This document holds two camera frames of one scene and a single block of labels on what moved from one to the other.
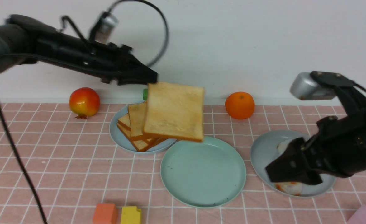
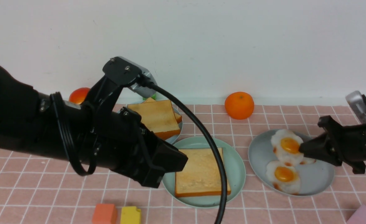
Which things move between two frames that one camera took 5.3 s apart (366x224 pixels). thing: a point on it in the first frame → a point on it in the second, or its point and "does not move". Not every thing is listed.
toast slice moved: x=175 y=110 → x=202 y=175
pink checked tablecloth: x=72 y=163 does not move
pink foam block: x=364 y=215 does not move
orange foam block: x=105 y=213 does not move
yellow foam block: x=130 y=215 does not move
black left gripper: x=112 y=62 → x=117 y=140
